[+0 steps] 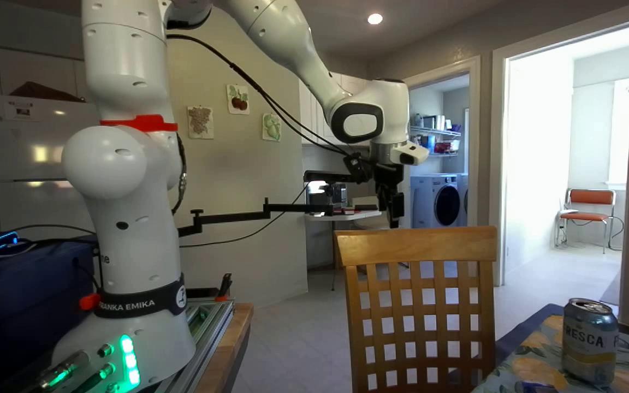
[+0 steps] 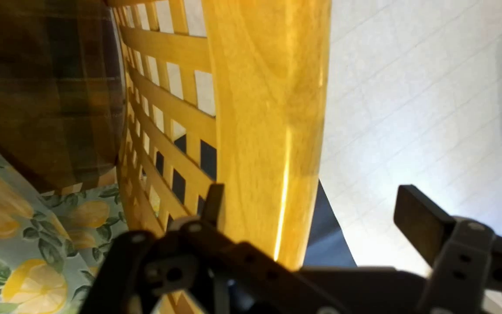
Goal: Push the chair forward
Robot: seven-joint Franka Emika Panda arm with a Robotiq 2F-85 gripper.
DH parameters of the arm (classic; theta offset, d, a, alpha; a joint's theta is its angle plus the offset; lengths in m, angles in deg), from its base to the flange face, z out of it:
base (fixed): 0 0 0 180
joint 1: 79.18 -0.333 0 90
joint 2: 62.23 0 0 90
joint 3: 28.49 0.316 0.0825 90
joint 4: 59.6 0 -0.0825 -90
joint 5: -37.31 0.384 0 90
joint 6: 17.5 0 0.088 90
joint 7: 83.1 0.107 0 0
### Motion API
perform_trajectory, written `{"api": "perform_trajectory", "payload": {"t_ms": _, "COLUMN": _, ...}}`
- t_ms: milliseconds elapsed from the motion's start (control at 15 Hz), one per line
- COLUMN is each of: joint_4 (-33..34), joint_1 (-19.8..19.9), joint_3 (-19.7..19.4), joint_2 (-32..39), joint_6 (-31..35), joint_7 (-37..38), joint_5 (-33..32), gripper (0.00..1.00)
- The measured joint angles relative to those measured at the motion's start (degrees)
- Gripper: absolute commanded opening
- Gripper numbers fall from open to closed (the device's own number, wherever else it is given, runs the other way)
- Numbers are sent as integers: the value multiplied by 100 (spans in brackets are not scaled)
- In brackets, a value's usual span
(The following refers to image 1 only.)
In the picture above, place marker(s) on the brown wall picture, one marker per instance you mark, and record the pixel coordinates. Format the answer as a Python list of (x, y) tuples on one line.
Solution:
[(199, 123)]

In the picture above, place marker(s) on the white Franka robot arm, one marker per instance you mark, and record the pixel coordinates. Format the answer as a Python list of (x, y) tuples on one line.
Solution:
[(125, 159)]

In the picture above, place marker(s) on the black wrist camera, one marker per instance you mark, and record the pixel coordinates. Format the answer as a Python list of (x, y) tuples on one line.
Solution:
[(358, 167)]

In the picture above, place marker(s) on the white washing machine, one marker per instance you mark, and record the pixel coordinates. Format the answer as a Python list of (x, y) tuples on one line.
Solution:
[(442, 203)]

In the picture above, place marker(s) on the aluminium rail frame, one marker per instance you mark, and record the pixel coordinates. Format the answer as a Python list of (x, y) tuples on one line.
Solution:
[(206, 320)]

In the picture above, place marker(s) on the orange metal chair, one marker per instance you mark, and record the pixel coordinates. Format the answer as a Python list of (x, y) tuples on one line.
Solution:
[(590, 196)]

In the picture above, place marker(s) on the blue fabric case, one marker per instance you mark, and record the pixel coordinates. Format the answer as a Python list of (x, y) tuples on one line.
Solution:
[(16, 306)]

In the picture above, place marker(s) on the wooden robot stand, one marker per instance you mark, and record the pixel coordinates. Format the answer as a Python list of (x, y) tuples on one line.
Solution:
[(230, 349)]

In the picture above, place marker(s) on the cluttered laundry shelf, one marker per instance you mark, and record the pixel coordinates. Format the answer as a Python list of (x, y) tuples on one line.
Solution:
[(437, 134)]

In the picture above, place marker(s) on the light wooden lattice chair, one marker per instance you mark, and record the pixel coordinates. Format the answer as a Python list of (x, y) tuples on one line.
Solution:
[(416, 247)]

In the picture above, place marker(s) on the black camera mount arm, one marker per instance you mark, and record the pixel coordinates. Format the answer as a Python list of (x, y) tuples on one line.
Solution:
[(235, 214)]

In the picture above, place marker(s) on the round ceiling light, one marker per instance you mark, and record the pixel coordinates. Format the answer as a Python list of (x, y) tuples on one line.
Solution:
[(373, 18)]

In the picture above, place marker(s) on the green wall picture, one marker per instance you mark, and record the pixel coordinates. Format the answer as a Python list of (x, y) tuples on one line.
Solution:
[(271, 126)]

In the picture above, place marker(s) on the white refrigerator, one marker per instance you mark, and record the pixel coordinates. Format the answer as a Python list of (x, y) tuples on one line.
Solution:
[(30, 154)]

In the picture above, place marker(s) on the silver beverage can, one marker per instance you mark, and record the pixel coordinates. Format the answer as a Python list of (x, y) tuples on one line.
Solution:
[(590, 342)]

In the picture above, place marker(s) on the red wall picture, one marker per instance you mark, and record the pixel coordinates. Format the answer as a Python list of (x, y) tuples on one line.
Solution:
[(238, 98)]

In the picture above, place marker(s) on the lemon print tablecloth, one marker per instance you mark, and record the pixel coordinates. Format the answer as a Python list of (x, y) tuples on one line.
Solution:
[(534, 363)]

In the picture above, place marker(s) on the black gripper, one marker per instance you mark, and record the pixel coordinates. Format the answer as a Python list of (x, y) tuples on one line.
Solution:
[(386, 177)]

